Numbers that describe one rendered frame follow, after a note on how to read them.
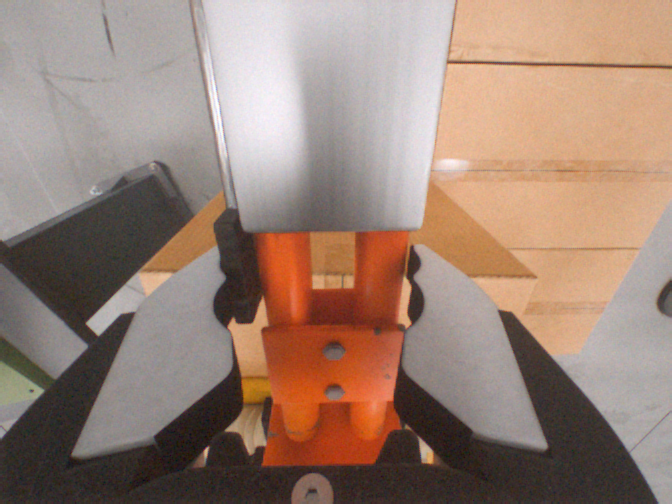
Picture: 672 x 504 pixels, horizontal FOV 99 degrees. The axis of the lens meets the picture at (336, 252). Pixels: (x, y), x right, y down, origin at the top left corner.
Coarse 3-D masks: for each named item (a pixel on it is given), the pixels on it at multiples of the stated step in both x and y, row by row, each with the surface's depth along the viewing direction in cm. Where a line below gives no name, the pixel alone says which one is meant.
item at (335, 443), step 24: (264, 408) 20; (336, 408) 19; (264, 432) 20; (336, 432) 17; (384, 432) 17; (264, 456) 16; (288, 456) 16; (312, 456) 16; (336, 456) 16; (360, 456) 16
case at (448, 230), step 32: (192, 224) 37; (448, 224) 40; (160, 256) 30; (192, 256) 30; (320, 256) 31; (352, 256) 32; (448, 256) 32; (480, 256) 33; (512, 256) 33; (320, 288) 29; (512, 288) 30; (256, 320) 31; (256, 352) 33
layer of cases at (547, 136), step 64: (512, 0) 49; (576, 0) 49; (640, 0) 49; (448, 64) 54; (512, 64) 58; (576, 64) 55; (640, 64) 54; (448, 128) 59; (512, 128) 59; (576, 128) 60; (640, 128) 60; (448, 192) 66; (512, 192) 66; (576, 192) 67; (640, 192) 67; (576, 256) 75; (576, 320) 87
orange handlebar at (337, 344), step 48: (288, 240) 11; (384, 240) 11; (288, 288) 12; (336, 288) 15; (384, 288) 12; (288, 336) 12; (336, 336) 12; (384, 336) 12; (288, 384) 14; (336, 384) 14; (384, 384) 14; (288, 432) 17
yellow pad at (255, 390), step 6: (246, 378) 35; (252, 378) 35; (258, 378) 35; (264, 378) 35; (246, 384) 34; (252, 384) 34; (258, 384) 34; (264, 384) 34; (246, 390) 34; (252, 390) 34; (258, 390) 34; (264, 390) 34; (270, 390) 34; (246, 396) 34; (252, 396) 34; (258, 396) 34; (264, 396) 34; (270, 396) 34; (246, 402) 34; (252, 402) 34; (258, 402) 35; (252, 456) 35
